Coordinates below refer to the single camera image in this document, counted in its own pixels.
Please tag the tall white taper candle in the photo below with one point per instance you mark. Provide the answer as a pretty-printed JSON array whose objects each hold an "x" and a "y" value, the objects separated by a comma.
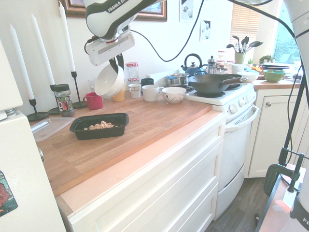
[{"x": 67, "y": 38}]

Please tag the framed picture brown frame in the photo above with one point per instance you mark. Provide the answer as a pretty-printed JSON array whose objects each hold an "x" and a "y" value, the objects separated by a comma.
[{"x": 149, "y": 14}]

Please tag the black wok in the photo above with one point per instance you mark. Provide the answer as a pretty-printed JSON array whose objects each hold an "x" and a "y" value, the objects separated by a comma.
[{"x": 210, "y": 84}]

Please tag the tall jar red checked lid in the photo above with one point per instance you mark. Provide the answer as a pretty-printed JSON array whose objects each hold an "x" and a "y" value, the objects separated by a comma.
[{"x": 132, "y": 70}]

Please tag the white cup by window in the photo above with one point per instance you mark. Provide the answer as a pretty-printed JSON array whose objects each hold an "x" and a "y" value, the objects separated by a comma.
[{"x": 237, "y": 68}]

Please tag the black screw clamp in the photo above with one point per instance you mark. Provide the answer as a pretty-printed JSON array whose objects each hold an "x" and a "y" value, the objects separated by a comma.
[{"x": 272, "y": 174}]

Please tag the small white banded mug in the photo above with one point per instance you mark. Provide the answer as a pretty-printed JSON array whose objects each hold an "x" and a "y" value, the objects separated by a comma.
[{"x": 135, "y": 91}]

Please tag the black camera stand pole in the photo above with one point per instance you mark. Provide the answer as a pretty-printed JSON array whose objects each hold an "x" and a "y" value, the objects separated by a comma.
[{"x": 293, "y": 116}]

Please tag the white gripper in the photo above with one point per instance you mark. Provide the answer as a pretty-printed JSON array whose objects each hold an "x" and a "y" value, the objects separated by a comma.
[{"x": 111, "y": 49}]

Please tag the steel cooking pot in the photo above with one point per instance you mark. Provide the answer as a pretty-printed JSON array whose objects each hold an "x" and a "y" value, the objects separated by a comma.
[{"x": 178, "y": 79}]

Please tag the tall black candlestick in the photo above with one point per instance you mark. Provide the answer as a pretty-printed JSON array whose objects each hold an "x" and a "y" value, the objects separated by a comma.
[{"x": 77, "y": 91}]

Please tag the wooden window blind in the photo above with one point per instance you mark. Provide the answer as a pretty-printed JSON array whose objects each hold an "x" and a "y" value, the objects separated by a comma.
[{"x": 243, "y": 21}]

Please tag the black plastic food box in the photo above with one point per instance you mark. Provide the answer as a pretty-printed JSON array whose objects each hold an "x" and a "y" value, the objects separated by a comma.
[{"x": 99, "y": 134}]

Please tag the dark navy mug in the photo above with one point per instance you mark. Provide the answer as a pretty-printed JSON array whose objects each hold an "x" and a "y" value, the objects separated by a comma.
[{"x": 147, "y": 81}]

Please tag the short jar red checked lid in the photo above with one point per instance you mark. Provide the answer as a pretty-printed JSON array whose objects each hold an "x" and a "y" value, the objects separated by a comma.
[{"x": 133, "y": 81}]

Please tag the white door cabinet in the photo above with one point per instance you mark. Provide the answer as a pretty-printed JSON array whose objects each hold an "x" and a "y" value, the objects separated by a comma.
[{"x": 272, "y": 135}]

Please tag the large wall photo print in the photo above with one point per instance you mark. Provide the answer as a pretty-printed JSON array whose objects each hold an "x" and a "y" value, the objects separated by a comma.
[{"x": 186, "y": 10}]

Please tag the small jar red lid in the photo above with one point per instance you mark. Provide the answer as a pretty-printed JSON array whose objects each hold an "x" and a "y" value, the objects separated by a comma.
[{"x": 221, "y": 54}]

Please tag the green bowl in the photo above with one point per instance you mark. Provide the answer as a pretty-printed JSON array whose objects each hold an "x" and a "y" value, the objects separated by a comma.
[{"x": 274, "y": 76}]

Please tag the medium white taper candle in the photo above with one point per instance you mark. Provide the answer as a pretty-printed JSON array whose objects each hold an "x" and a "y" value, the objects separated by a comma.
[{"x": 43, "y": 50}]

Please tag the plain white bowl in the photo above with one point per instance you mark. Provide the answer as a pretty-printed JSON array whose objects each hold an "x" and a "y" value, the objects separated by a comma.
[{"x": 108, "y": 82}]

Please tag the medium black candlestick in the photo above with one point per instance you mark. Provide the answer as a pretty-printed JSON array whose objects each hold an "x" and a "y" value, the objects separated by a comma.
[{"x": 53, "y": 110}]

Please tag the green potted plant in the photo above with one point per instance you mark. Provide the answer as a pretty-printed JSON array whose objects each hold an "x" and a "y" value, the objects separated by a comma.
[{"x": 265, "y": 59}]

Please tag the blue kettle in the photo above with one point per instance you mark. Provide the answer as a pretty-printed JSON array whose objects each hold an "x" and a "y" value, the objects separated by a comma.
[{"x": 193, "y": 68}]

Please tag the glass French press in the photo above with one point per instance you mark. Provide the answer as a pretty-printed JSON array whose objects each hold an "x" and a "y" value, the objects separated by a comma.
[{"x": 212, "y": 66}]

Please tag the clear plastic lid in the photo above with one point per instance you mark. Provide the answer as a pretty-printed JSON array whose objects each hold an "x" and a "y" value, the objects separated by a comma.
[{"x": 48, "y": 128}]

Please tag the yellow mug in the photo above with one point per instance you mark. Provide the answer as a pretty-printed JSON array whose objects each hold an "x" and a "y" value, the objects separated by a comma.
[{"x": 119, "y": 96}]

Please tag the white stove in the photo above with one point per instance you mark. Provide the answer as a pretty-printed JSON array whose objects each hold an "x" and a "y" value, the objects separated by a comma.
[{"x": 236, "y": 145}]

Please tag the cereal pieces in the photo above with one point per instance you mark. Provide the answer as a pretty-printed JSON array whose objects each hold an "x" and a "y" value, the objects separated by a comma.
[{"x": 101, "y": 125}]

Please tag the short black candlestick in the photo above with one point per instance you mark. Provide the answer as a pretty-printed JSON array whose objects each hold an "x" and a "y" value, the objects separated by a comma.
[{"x": 36, "y": 115}]

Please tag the dark flat plate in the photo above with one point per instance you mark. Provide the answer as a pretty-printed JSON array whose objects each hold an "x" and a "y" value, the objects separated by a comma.
[{"x": 275, "y": 66}]

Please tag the red mug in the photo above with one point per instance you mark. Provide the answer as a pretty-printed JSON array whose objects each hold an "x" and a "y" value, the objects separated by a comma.
[{"x": 94, "y": 101}]

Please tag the white bowl swirl pattern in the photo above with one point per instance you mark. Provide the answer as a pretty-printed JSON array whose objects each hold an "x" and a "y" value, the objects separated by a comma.
[{"x": 173, "y": 95}]

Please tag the robot mounting table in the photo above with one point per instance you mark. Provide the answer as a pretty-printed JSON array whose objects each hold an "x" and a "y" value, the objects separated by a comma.
[{"x": 275, "y": 212}]

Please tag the large white mug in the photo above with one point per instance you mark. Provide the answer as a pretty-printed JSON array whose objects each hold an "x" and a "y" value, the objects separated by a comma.
[{"x": 150, "y": 93}]

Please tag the spice jar with black lid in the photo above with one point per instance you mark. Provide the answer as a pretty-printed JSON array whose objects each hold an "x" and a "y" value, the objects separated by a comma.
[{"x": 64, "y": 101}]

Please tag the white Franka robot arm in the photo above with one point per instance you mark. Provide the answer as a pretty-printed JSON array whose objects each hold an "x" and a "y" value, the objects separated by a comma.
[{"x": 108, "y": 17}]

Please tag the colourful fridge magnet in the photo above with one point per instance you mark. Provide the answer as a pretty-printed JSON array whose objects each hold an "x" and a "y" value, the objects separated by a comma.
[{"x": 6, "y": 195}]

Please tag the wide white serving bowl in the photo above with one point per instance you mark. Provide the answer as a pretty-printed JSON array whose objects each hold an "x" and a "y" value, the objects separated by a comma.
[{"x": 248, "y": 76}]

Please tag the short white taper candle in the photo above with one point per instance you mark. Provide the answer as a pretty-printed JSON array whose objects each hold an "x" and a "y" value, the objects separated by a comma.
[{"x": 21, "y": 62}]

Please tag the small wall photo print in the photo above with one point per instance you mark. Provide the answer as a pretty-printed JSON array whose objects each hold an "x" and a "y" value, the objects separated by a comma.
[{"x": 205, "y": 30}]

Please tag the white drawer cabinet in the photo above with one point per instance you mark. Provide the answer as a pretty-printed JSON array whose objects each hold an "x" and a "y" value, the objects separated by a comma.
[{"x": 157, "y": 183}]

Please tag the white fridge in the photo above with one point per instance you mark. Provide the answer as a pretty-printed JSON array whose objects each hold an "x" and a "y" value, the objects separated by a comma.
[{"x": 21, "y": 169}]

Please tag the clear drinking glass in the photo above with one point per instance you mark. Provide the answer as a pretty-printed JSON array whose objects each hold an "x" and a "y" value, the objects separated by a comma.
[{"x": 91, "y": 85}]

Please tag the pale utensil crock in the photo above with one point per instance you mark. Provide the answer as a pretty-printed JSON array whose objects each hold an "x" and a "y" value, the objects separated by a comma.
[{"x": 239, "y": 58}]

